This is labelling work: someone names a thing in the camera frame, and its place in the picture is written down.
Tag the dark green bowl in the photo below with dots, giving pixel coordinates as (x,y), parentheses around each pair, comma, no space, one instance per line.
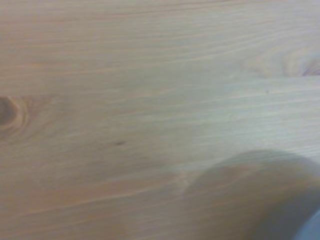
(313,230)

